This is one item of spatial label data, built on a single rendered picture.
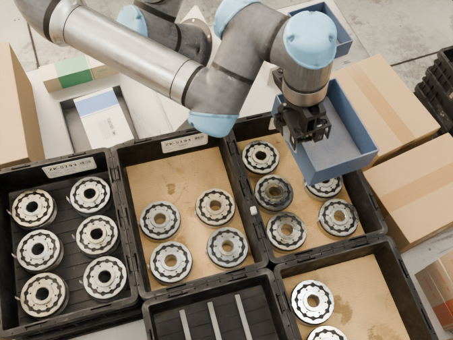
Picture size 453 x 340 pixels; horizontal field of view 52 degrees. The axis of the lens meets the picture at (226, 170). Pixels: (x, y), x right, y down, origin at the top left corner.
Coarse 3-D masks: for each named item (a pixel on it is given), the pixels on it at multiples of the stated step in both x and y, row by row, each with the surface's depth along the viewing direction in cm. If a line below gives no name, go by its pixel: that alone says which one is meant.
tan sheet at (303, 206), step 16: (240, 144) 130; (272, 144) 131; (288, 160) 129; (288, 176) 126; (272, 192) 124; (304, 192) 125; (288, 208) 122; (304, 208) 122; (320, 240) 119; (336, 240) 119
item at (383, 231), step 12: (240, 120) 122; (252, 120) 123; (240, 156) 117; (240, 168) 116; (360, 180) 116; (252, 192) 113; (252, 204) 111; (372, 204) 113; (264, 228) 109; (384, 228) 110; (264, 240) 108; (348, 240) 108; (360, 240) 109; (300, 252) 107; (312, 252) 107; (276, 264) 106
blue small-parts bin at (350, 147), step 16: (336, 80) 103; (336, 96) 105; (272, 112) 105; (336, 112) 107; (352, 112) 101; (336, 128) 105; (352, 128) 103; (288, 144) 102; (304, 144) 103; (320, 144) 103; (336, 144) 103; (352, 144) 104; (368, 144) 99; (304, 160) 96; (320, 160) 101; (336, 160) 102; (352, 160) 94; (368, 160) 98; (304, 176) 99; (320, 176) 96; (336, 176) 100
